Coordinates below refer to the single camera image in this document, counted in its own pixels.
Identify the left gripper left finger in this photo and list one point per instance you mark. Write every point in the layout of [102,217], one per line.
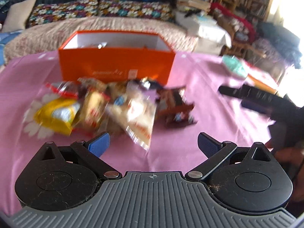
[89,153]

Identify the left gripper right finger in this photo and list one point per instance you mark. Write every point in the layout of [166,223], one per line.
[216,152]

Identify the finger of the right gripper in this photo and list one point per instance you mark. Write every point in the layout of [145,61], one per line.
[254,98]

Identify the yellow snack bag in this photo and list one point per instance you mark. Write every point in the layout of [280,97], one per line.
[58,115]

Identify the brown red snack packet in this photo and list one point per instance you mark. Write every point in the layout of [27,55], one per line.
[173,107]

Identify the white biscuit snack bag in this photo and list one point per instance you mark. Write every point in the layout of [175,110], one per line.
[135,113]

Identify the cracker packet red green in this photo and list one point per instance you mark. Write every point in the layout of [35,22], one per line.
[67,89]

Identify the beige nut snack packet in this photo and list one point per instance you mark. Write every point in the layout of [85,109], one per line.
[92,83]

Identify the dark purple snack packet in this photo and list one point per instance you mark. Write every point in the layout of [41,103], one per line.
[148,84]

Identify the green tissue pack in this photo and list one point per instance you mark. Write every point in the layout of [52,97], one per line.
[235,66]

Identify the wicker chair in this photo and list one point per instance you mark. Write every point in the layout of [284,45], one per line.
[239,34]

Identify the white draped side table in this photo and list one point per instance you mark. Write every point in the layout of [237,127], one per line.
[211,38]

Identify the orange cardboard shoe box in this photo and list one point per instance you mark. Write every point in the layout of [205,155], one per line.
[114,55]

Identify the right floral cushion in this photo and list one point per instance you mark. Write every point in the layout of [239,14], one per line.
[141,10]

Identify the floral cushion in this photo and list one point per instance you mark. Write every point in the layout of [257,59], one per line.
[48,13]
[141,10]

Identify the left floral cushion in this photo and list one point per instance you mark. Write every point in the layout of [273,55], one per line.
[48,13]

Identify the beige plain pillow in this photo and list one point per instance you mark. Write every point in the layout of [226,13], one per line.
[18,15]

